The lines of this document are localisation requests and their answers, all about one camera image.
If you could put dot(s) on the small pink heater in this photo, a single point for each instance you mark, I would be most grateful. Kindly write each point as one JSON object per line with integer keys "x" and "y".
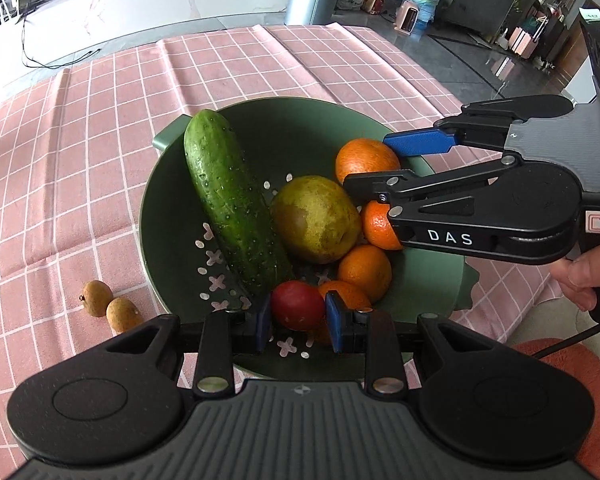
{"x": 406, "y": 17}

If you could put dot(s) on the green colander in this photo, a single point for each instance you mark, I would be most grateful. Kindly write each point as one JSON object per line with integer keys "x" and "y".
{"x": 290, "y": 125}

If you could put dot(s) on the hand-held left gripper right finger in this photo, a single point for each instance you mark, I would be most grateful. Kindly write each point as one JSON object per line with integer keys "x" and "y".
{"x": 335, "y": 322}

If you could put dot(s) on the red tomato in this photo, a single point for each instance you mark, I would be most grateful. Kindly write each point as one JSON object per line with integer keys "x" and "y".
{"x": 297, "y": 305}

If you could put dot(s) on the small brown longan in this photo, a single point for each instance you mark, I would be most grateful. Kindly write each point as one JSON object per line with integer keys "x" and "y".
{"x": 122, "y": 315}
{"x": 96, "y": 297}

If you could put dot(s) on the green cucumber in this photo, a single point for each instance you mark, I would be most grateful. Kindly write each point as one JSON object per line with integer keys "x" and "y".
{"x": 225, "y": 185}

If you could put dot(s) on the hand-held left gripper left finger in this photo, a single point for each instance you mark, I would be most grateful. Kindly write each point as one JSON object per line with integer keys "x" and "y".
{"x": 263, "y": 322}

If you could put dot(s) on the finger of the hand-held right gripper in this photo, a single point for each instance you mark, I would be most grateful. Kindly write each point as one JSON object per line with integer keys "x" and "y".
{"x": 405, "y": 187}
{"x": 420, "y": 142}

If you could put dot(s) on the white marble tv console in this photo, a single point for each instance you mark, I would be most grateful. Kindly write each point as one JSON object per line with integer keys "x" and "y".
{"x": 155, "y": 5}

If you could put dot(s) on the person's right hand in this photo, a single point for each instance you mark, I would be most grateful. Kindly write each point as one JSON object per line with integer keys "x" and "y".
{"x": 587, "y": 272}

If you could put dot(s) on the yellow-green pear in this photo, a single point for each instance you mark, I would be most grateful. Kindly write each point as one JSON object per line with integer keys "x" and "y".
{"x": 315, "y": 220}

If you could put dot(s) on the orange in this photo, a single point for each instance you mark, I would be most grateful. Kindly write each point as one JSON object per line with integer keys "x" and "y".
{"x": 377, "y": 227}
{"x": 345, "y": 292}
{"x": 365, "y": 270}
{"x": 365, "y": 160}

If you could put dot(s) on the pink checked tablecloth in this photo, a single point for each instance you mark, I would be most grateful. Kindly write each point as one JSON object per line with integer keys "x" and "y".
{"x": 80, "y": 160}

